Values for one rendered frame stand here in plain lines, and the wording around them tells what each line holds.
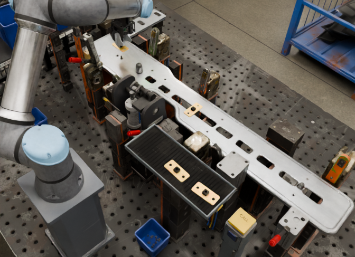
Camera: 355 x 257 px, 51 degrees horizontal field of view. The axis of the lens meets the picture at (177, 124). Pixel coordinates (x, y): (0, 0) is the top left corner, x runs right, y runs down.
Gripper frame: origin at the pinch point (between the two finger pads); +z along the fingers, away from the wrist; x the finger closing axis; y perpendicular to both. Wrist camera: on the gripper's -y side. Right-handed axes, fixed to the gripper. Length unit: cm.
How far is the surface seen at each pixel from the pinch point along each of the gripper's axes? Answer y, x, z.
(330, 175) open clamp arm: 105, 12, 6
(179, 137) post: 58, -21, -2
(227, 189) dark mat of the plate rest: 86, -29, -9
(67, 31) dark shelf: -32.3, -7.6, 7.2
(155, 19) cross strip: -12.2, 33.9, 8.9
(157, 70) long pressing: 18.4, 6.2, 8.4
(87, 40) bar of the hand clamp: 1.5, -17.4, -11.6
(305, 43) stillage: 13, 191, 92
